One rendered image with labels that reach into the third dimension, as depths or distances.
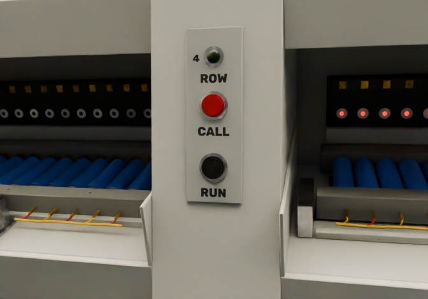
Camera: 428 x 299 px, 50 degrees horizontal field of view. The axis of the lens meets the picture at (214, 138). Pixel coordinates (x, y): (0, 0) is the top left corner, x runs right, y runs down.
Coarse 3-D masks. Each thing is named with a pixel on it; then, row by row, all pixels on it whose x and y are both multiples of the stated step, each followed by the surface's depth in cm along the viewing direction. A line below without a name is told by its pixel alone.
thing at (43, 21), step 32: (0, 0) 36; (32, 0) 35; (64, 0) 34; (96, 0) 34; (128, 0) 33; (0, 32) 37; (32, 32) 36; (64, 32) 35; (96, 32) 35; (128, 32) 34
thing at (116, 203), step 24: (0, 192) 42; (24, 192) 42; (48, 192) 41; (72, 192) 41; (96, 192) 40; (120, 192) 40; (144, 192) 40; (48, 216) 40; (72, 216) 39; (120, 216) 40
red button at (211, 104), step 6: (210, 96) 32; (216, 96) 32; (204, 102) 32; (210, 102) 32; (216, 102) 32; (222, 102) 32; (204, 108) 32; (210, 108) 32; (216, 108) 32; (222, 108) 32; (210, 114) 32; (216, 114) 32
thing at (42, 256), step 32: (0, 128) 56; (32, 128) 55; (64, 128) 54; (96, 128) 53; (128, 128) 52; (32, 224) 41; (64, 224) 40; (0, 256) 37; (32, 256) 36; (64, 256) 36; (96, 256) 35; (128, 256) 35; (0, 288) 38; (32, 288) 37; (64, 288) 36; (96, 288) 36; (128, 288) 35
